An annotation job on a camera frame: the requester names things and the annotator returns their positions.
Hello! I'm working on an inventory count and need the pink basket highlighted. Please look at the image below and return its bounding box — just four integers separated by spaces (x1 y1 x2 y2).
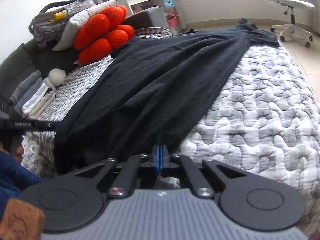
166 14 179 34

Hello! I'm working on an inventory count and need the brown fuzzy patch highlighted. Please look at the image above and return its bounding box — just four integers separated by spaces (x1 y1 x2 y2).
0 198 45 240

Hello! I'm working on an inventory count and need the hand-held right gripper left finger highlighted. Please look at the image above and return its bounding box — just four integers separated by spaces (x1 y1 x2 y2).
72 144 160 198

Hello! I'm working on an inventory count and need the white office chair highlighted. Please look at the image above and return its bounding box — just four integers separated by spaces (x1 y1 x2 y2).
261 0 317 48

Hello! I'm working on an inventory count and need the grey shoulder bag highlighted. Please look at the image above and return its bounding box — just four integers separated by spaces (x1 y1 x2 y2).
29 0 97 48

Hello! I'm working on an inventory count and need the white plush toy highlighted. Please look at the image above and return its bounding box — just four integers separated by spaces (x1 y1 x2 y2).
41 68 67 92

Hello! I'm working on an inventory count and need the stack of folded clothes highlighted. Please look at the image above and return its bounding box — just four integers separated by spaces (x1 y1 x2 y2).
10 70 57 119

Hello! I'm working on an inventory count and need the grey sofa armrest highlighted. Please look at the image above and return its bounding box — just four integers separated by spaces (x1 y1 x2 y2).
0 6 168 105

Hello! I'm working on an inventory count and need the grey white quilted blanket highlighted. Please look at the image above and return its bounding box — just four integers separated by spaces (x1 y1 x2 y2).
21 27 320 205

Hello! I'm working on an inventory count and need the white pillow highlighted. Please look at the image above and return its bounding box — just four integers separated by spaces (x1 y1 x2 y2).
52 0 117 52

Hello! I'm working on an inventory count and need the black T-shirt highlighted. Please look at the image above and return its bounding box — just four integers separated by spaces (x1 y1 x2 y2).
54 18 280 174

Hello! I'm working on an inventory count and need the orange flower cushion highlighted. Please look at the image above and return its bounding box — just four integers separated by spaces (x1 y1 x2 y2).
74 5 135 65

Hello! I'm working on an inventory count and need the person's left hand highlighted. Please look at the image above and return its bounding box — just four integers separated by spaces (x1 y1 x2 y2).
10 144 25 164

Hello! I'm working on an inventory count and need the person's left forearm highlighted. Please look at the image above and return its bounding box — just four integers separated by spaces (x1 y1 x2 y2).
0 150 48 220

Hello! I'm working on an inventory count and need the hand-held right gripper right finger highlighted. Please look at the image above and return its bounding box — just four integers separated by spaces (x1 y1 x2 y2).
160 144 248 198

